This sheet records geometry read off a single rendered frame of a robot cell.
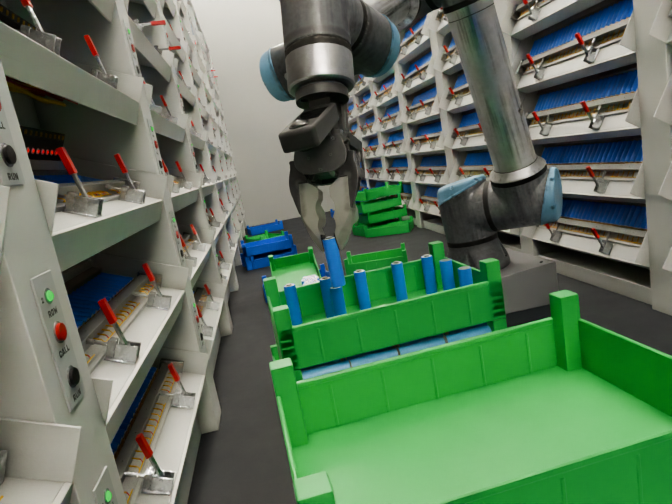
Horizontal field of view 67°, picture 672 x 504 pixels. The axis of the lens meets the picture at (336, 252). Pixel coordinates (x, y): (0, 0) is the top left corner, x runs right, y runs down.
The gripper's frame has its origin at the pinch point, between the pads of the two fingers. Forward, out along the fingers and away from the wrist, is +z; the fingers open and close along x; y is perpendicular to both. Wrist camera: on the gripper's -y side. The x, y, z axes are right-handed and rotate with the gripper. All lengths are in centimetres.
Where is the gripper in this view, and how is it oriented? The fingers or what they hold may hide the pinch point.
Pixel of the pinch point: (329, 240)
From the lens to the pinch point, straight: 64.6
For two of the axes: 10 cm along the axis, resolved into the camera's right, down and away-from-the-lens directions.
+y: 3.5, 0.2, 9.4
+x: -9.3, 1.0, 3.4
